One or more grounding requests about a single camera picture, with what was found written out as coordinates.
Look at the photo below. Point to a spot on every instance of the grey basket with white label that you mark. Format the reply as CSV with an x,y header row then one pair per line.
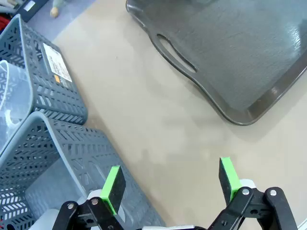
x,y
48,95

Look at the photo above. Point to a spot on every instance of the dark brown plastic tray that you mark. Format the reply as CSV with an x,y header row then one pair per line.
x,y
239,52

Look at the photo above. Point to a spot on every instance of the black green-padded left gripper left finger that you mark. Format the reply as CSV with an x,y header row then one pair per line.
x,y
112,191

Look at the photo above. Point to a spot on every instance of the dark grey storage bin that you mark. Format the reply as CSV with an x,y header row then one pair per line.
x,y
31,8

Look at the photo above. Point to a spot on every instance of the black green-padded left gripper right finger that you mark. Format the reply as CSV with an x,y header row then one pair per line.
x,y
227,182

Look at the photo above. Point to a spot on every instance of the clear plastic measuring cup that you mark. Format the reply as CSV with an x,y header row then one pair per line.
x,y
14,95

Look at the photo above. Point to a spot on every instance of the grey perforated plastic basket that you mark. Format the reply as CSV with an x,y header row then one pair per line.
x,y
79,153

